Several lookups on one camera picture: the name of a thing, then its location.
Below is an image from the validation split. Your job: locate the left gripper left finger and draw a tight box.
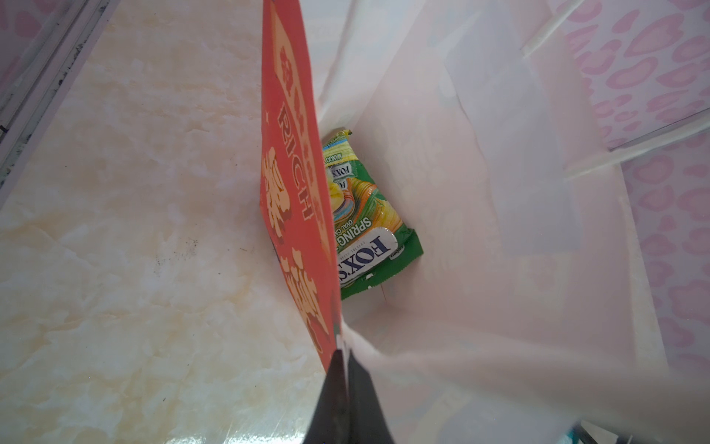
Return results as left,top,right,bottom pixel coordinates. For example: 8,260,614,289
303,350,349,444

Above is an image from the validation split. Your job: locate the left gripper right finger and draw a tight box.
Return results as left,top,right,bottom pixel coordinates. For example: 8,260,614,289
348,353,394,444

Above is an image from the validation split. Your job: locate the green Fox's candy packet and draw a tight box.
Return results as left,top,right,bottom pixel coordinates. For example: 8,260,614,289
323,129,423,300

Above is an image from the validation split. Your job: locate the red white paper bag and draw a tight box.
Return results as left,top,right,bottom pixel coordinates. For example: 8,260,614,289
260,1,709,443

